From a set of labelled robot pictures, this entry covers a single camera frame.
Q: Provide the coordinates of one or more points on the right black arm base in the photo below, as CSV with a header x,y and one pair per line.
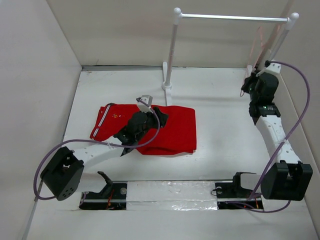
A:
x,y
230,195

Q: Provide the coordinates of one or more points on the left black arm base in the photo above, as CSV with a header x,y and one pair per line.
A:
x,y
113,197

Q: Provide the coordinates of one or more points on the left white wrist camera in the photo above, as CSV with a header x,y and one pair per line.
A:
x,y
144,103

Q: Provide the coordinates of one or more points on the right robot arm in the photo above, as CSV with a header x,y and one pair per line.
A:
x,y
285,176

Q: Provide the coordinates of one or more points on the white clothes rack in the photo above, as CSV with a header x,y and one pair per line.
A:
x,y
268,50

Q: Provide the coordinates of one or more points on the pink wire hanger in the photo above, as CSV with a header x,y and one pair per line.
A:
x,y
258,45

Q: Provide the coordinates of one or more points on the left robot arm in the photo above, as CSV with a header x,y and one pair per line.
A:
x,y
62,169

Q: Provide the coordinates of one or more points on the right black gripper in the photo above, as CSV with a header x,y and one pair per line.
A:
x,y
247,80

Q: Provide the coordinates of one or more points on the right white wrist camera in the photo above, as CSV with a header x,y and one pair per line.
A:
x,y
270,67

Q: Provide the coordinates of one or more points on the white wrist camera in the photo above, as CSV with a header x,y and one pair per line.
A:
x,y
144,103
270,67

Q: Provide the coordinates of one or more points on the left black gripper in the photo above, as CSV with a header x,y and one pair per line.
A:
x,y
162,117

